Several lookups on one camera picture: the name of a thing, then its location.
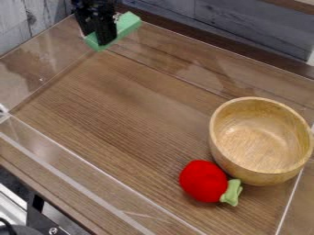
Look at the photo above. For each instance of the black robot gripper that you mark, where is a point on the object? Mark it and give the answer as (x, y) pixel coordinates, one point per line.
(99, 22)

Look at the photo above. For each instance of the green rectangular block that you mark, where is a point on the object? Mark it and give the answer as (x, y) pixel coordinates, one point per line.
(127, 23)

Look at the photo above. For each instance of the light wooden bowl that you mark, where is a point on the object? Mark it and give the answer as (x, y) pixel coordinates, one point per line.
(261, 140)

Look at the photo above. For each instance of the red plush tomato toy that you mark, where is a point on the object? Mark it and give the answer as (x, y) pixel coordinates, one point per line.
(207, 184)

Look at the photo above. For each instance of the black table clamp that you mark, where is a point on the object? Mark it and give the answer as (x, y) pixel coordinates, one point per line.
(37, 221)

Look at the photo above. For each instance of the clear acrylic tray wall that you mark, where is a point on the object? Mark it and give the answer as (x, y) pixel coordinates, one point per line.
(99, 201)

